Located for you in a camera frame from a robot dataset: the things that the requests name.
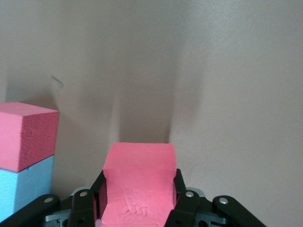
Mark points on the blue foam cube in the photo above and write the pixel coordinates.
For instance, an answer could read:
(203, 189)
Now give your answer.
(23, 186)

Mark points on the red foam cube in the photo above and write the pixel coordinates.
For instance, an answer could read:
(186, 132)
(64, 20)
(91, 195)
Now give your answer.
(139, 165)
(28, 132)

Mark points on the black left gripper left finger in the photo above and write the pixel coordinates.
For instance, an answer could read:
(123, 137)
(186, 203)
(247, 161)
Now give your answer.
(82, 208)

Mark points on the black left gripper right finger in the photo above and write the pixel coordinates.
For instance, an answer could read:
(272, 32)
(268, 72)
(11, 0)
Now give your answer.
(187, 208)

